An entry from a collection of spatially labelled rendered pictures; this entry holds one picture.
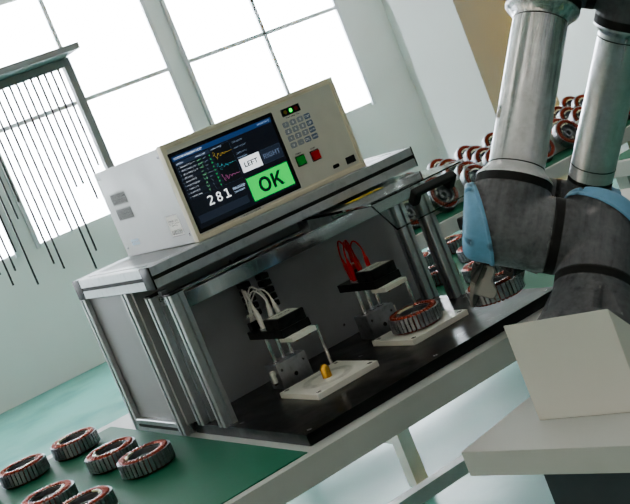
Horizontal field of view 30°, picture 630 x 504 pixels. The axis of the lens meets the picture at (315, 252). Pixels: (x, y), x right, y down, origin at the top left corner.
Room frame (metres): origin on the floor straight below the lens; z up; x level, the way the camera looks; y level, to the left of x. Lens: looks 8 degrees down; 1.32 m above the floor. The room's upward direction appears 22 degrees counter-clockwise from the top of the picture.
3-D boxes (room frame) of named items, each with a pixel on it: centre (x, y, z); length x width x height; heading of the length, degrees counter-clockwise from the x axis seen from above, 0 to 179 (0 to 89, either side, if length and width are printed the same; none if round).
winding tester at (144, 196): (2.60, 0.11, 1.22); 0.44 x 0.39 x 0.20; 120
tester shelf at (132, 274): (2.59, 0.12, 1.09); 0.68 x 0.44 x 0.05; 120
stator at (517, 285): (2.23, -0.30, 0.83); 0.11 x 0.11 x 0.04
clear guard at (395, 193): (2.41, -0.18, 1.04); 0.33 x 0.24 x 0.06; 30
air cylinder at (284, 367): (2.38, 0.14, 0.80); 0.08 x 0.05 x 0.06; 120
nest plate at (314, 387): (2.25, 0.07, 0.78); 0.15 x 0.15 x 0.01; 30
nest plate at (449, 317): (2.37, -0.14, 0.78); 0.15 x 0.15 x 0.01; 30
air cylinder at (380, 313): (2.50, -0.07, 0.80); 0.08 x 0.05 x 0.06; 120
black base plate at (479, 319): (2.33, -0.03, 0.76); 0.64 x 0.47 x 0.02; 120
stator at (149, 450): (2.24, 0.46, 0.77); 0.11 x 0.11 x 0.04
